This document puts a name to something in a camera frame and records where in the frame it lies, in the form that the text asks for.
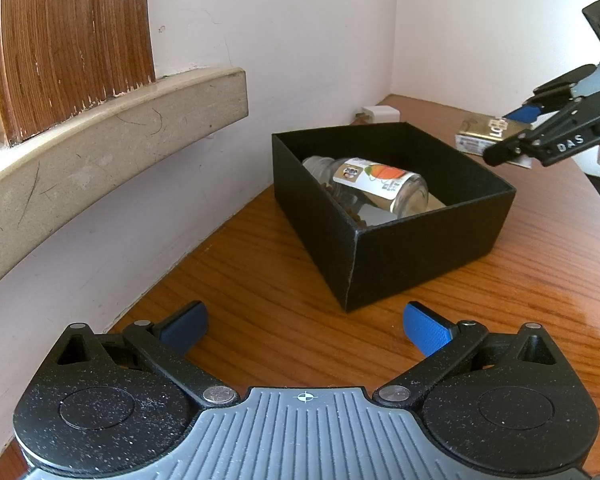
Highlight glass jar with label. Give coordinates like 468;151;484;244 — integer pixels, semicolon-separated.
302;156;429;228

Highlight black cardboard box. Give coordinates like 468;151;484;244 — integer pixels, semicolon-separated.
272;122;516;311

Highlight beige stone window sill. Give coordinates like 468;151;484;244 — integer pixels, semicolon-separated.
0;67;248;281

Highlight gold and white small box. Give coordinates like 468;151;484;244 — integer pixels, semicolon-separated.
455;113;529;156

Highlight brown wooden window frame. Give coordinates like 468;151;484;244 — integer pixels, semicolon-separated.
0;0;156;146

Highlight white power adapter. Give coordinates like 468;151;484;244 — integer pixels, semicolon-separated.
355;105;401;125

